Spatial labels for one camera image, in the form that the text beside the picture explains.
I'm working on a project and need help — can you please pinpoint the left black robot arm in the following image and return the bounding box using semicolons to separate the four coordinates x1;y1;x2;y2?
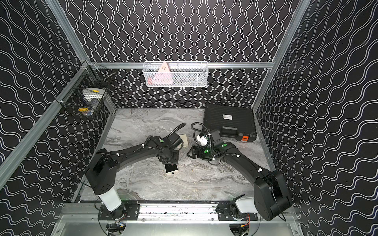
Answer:
85;132;184;212

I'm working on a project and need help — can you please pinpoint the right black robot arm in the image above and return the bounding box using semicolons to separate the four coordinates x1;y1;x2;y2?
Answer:
187;131;293;221

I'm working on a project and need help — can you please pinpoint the cream jewelry box right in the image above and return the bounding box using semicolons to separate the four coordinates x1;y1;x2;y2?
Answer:
179;134;189;148

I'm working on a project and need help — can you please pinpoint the black plastic tool case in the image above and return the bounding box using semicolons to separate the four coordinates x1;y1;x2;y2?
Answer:
203;104;257;142

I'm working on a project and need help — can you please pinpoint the pink triangular card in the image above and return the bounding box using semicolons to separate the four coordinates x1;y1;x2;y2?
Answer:
152;62;174;86

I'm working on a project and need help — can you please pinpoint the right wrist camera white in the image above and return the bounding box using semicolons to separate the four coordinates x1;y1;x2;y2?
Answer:
196;133;208;147

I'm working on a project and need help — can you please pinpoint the aluminium front rail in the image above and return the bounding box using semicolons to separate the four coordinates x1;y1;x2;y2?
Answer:
60;203;296;222

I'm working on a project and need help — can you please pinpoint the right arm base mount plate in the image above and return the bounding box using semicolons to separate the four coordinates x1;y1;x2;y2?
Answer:
215;204;258;221

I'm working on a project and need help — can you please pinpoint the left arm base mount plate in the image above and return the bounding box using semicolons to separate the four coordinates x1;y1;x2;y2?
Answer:
98;204;140;221

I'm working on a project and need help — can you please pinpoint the white wire wall basket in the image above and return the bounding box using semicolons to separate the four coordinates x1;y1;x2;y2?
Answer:
142;61;209;88

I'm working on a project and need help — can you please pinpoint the black wire corner basket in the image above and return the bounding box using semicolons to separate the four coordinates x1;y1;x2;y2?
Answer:
55;64;116;120

